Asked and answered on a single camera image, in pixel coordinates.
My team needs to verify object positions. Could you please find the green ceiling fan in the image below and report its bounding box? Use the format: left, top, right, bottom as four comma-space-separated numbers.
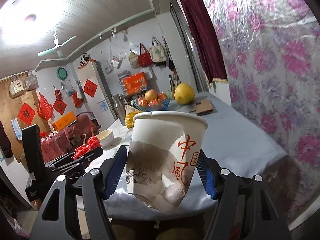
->
38, 29, 76, 57

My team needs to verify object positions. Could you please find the white paper cup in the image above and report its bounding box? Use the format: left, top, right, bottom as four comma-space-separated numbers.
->
125, 111, 208, 215

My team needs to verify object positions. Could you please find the orange gift box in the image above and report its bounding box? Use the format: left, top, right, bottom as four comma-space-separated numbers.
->
123, 72, 148, 94

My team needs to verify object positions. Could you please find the red hanging handbag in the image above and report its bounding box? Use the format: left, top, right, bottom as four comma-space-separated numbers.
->
138, 43, 153, 68

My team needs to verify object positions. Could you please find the steel thermos bottle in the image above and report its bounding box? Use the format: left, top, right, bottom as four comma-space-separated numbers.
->
112, 94, 125, 126

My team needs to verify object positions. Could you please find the beige hanging tote bag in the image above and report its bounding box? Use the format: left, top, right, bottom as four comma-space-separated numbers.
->
150, 37, 167, 66

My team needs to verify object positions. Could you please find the apple in bowl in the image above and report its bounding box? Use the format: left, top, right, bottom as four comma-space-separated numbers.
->
144, 89, 158, 102

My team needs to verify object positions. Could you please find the white refrigerator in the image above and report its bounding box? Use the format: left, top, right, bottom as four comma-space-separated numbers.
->
76, 60, 117, 130

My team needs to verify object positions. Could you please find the light blue tablecloth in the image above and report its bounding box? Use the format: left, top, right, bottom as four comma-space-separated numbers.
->
104, 92, 288, 220

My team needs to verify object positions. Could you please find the red knotted string trash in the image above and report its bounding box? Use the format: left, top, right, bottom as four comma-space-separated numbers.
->
73, 136, 101, 160

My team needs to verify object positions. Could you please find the floral plastic wall cover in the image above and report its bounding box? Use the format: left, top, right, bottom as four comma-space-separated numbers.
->
203, 0, 319, 218

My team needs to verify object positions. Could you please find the yellow pomelo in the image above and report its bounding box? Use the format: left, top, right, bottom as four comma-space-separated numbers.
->
174, 83, 195, 105

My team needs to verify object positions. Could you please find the dark red curtain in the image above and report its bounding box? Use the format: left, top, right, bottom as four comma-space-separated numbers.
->
180, 0, 228, 83

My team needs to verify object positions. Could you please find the white ceramic bowl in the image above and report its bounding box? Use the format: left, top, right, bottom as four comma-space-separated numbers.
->
96, 129, 114, 147

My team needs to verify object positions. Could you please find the blue glass fruit bowl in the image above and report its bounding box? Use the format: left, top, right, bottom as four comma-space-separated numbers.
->
132, 98, 170, 112

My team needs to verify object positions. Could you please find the brown cardboard piece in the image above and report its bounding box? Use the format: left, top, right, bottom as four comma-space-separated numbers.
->
189, 99, 216, 116

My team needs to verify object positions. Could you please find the red plastic bag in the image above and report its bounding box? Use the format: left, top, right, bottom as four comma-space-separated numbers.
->
37, 92, 53, 121

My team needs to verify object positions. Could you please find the yellow snack bag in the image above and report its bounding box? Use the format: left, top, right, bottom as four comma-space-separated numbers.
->
125, 105, 141, 129

